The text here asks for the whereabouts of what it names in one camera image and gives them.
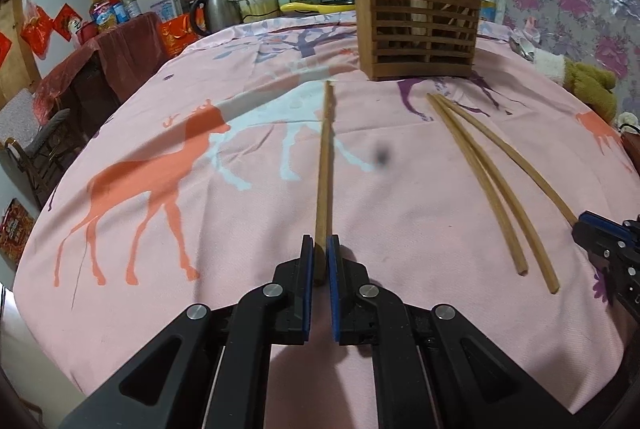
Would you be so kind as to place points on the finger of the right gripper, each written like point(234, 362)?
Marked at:
point(600, 242)
point(597, 221)

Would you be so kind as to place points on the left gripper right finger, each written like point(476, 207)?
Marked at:
point(432, 367)

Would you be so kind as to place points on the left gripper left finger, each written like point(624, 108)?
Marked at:
point(208, 368)

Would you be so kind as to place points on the wooden chopstick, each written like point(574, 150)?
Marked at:
point(323, 226)
point(495, 204)
point(516, 157)
point(514, 209)

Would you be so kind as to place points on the brown leather case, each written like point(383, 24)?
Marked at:
point(631, 144)

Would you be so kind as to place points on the olive green plush towel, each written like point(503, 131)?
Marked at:
point(592, 85)

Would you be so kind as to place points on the pink animal print tablecloth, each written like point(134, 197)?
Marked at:
point(206, 179)

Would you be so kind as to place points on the wooden slatted utensil holder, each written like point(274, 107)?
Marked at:
point(400, 39)

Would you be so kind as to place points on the wooden chair with cushion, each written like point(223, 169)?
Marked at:
point(37, 149)

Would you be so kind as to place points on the yellow ladle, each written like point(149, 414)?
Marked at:
point(317, 8)

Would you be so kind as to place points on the stainless steel kettle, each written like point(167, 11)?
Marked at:
point(210, 16)

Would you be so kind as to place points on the cooking oil bottle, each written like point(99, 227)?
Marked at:
point(103, 15)

